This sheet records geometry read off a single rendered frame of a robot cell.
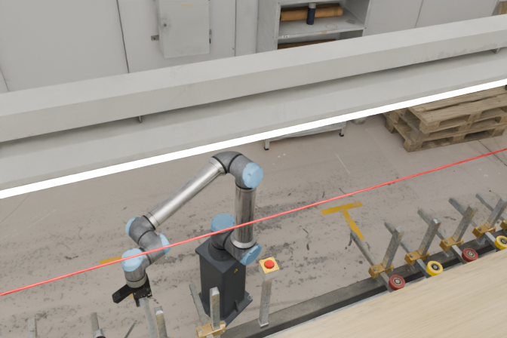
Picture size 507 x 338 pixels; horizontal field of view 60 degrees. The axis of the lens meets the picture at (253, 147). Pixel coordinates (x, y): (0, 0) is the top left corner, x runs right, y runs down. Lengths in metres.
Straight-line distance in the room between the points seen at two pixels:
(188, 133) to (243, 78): 0.15
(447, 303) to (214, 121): 1.91
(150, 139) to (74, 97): 0.15
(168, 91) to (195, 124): 0.09
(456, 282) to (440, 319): 0.26
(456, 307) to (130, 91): 2.10
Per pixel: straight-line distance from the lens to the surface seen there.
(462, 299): 2.60
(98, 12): 3.91
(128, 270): 1.97
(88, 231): 3.90
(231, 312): 3.29
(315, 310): 2.56
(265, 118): 0.90
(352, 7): 4.39
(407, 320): 2.42
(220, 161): 2.18
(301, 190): 4.10
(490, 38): 1.21
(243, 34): 4.21
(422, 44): 1.06
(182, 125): 0.85
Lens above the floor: 2.88
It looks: 40 degrees down
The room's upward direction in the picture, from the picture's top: 3 degrees clockwise
